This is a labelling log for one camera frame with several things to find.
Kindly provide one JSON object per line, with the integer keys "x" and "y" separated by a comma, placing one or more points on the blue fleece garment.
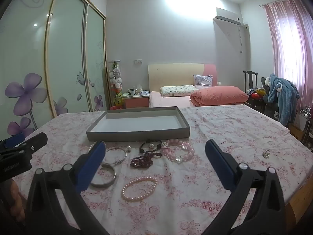
{"x": 283, "y": 95}

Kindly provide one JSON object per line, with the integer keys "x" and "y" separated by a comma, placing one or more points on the flower print sliding wardrobe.
{"x": 66, "y": 53}

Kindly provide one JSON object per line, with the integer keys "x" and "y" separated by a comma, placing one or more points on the pink curtain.
{"x": 288, "y": 49}

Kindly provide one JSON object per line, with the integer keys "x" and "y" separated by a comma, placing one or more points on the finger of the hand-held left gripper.
{"x": 14, "y": 140}
{"x": 36, "y": 140}

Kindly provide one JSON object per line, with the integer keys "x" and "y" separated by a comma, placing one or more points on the brown cardboard box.
{"x": 297, "y": 132}

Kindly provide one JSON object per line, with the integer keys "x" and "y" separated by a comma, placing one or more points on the person's left hand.
{"x": 16, "y": 198}

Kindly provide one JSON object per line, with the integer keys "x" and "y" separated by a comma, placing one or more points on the lavender pillow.
{"x": 203, "y": 81}

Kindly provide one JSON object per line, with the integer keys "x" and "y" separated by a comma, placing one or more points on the tissue box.
{"x": 140, "y": 90}

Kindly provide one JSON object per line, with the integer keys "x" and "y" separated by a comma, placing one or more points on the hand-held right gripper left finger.
{"x": 90, "y": 166}

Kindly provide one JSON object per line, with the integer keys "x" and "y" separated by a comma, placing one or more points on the plush toy tower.
{"x": 116, "y": 80}

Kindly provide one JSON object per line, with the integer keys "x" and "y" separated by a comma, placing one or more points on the pink nightstand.
{"x": 137, "y": 101}

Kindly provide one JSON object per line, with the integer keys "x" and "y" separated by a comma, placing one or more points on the dark wooden chair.
{"x": 250, "y": 78}

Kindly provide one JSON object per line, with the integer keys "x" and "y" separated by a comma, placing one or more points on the pink bed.
{"x": 168, "y": 101}

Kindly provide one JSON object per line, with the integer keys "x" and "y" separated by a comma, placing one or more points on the silver pearl brooch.
{"x": 266, "y": 154}

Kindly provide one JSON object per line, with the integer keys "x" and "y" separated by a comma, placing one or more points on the colourful toys pile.
{"x": 258, "y": 93}

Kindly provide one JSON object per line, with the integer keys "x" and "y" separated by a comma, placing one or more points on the white patterned pillow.
{"x": 178, "y": 90}

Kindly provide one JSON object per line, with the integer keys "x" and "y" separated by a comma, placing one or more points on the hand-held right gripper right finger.
{"x": 220, "y": 164}

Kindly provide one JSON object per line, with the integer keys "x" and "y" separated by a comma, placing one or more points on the folded pink quilt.
{"x": 217, "y": 95}

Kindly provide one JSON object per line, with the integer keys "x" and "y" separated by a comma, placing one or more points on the white wall outlet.
{"x": 138, "y": 61}

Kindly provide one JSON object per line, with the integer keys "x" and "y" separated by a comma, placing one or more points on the wide silver cuff bangle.
{"x": 111, "y": 176}

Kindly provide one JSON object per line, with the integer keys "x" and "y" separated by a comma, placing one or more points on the pink floral bedsheet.
{"x": 195, "y": 188}

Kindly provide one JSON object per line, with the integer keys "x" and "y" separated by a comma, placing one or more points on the white air conditioner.
{"x": 227, "y": 17}

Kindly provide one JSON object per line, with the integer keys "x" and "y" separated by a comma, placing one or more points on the grey shallow cardboard box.
{"x": 137, "y": 124}

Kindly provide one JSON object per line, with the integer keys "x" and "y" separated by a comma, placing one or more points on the curtain rod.
{"x": 276, "y": 2}

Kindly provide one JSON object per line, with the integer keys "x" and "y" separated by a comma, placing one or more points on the cream and pink headboard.
{"x": 176, "y": 76}

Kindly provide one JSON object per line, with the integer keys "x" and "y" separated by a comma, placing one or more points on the thin silver bangle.
{"x": 122, "y": 160}

